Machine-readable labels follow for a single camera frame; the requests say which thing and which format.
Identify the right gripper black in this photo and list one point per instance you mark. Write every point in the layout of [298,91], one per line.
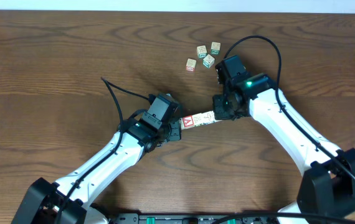
[218,111]

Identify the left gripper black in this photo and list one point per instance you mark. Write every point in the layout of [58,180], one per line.
[174,129]

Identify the red letter A block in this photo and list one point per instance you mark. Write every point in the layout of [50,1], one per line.
[187,122]

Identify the wooden block blue H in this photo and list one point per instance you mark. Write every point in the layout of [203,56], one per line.
[209,117]

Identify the wooden block green bottom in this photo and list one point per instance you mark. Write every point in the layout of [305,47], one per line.
[197,119]

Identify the wooden block red bottom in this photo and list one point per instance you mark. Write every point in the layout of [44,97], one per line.
[191,65]

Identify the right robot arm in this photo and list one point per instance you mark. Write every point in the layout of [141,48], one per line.
[327,187]

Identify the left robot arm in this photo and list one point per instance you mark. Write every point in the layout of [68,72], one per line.
[69,198]

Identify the wooden block green X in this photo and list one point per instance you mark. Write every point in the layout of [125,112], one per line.
[208,61]

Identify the wooden block green number two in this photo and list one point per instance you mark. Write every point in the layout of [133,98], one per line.
[215,48]

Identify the wooden block green upper middle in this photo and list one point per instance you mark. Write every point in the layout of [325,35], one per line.
[201,51]

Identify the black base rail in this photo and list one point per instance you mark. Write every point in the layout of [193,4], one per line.
[135,218]

